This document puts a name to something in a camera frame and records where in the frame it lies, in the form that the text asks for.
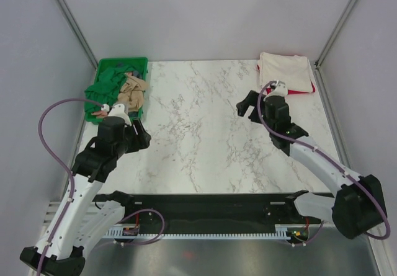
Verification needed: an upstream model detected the cream t shirt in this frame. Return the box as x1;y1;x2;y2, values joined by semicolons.
257;52;314;92

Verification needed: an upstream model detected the green plastic bin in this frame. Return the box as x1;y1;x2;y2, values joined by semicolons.
94;57;149;119

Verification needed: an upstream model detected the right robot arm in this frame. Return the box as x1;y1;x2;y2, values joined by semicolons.
236;91;391;240

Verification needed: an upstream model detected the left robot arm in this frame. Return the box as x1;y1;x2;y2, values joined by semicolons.
20;116;151;275

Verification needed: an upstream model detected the tan t shirt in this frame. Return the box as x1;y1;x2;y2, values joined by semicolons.
117;75;148;112

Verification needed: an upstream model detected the green t shirt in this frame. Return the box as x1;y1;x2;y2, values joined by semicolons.
84;66;131;105

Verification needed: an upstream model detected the red folded t shirt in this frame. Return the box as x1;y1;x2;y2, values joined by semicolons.
265;82;316;95

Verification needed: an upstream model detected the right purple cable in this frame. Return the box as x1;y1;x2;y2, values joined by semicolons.
257;80;391;239

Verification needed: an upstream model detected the purple cable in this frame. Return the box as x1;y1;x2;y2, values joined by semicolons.
35;98;108;276
257;80;391;239

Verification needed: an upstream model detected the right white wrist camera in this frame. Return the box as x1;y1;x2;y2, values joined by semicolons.
266;80;288;97

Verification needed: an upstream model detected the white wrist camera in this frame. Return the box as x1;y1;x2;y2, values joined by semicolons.
101;103;132;126
266;80;288;97

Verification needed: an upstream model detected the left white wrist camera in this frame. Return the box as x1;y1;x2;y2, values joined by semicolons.
101;103;132;126

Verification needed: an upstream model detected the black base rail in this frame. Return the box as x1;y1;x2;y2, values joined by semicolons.
92;190;323;235

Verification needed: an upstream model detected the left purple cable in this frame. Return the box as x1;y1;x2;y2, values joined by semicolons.
35;98;108;276

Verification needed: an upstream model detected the white slotted cable duct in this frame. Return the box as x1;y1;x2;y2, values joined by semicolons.
102;225;291;240

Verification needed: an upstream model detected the right aluminium frame post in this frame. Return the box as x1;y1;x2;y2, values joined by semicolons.
314;0;360;70

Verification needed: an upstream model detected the aluminium frame post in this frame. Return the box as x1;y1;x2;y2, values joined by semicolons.
314;0;360;70
55;0;99;69

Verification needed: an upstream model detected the left aluminium frame post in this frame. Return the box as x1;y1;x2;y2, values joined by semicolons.
55;0;99;69

